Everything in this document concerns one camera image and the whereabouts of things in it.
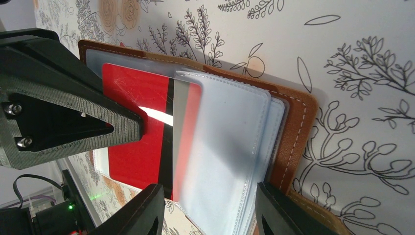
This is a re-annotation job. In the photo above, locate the brown leather card holder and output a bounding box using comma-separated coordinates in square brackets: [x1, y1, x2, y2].
[78, 40, 348, 235]

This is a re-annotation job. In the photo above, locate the floral patterned table mat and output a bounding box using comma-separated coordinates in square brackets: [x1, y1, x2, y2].
[34, 0, 415, 235]

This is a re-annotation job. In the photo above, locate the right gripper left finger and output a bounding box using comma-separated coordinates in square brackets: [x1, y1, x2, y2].
[89, 184, 165, 235]

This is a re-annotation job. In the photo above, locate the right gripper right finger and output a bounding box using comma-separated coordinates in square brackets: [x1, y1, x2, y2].
[255, 182, 335, 235]

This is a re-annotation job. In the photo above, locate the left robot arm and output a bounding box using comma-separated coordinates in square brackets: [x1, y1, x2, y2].
[0, 35, 148, 235]

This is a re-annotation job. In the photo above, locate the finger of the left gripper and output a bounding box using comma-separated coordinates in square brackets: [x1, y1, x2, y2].
[0, 35, 132, 169]

